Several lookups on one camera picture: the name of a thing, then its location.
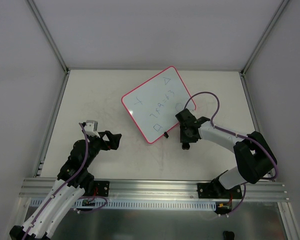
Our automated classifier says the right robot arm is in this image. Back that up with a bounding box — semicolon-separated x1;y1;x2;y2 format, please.
175;109;278;199

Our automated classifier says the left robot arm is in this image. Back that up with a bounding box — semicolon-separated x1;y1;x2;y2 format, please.
9;130;122;240

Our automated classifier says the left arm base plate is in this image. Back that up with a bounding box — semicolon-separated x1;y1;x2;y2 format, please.
93;180;110;197

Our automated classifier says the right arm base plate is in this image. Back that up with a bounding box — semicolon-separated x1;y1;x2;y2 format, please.
197;182;243;200

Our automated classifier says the pink framed whiteboard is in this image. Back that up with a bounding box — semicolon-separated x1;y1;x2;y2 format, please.
121;66;196;144

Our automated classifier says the aluminium front rail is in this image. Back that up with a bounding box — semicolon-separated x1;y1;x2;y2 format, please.
18;177;290;202

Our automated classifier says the aluminium frame post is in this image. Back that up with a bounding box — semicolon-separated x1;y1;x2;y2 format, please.
240;0;291;77
25;0;69;74

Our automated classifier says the black object at bottom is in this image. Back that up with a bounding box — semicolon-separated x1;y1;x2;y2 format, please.
223;231;235;240

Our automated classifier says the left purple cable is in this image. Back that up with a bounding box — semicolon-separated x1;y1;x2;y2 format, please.
22;121;108;240

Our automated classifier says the white slotted cable duct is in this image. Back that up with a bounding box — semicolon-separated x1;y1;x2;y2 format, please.
29;198;217;211

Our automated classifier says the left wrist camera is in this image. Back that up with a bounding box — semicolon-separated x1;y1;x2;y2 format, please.
84;120;100;138

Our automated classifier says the black whiteboard eraser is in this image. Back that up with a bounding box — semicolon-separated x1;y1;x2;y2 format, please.
181;142;191;150

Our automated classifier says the left aluminium frame post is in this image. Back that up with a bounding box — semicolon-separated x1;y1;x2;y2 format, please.
25;0;69;74

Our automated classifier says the right aluminium frame post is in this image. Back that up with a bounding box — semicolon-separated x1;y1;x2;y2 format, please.
240;0;291;77

